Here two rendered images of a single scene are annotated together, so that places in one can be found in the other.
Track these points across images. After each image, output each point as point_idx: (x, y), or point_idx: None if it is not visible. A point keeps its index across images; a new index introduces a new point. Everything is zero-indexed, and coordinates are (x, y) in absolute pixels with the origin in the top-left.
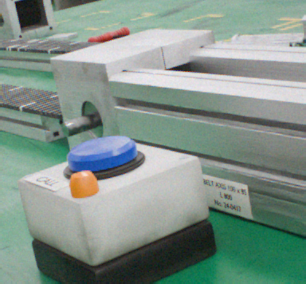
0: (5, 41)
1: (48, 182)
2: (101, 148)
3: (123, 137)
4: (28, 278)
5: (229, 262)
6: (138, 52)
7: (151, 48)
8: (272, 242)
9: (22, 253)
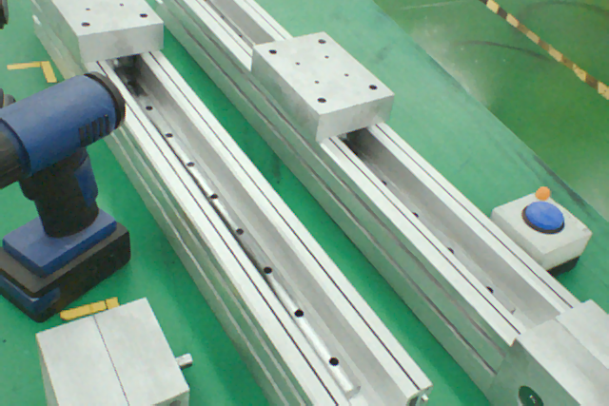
0: None
1: (568, 215)
2: (543, 205)
3: (536, 214)
4: (576, 263)
5: None
6: (570, 312)
7: (561, 316)
8: None
9: (595, 292)
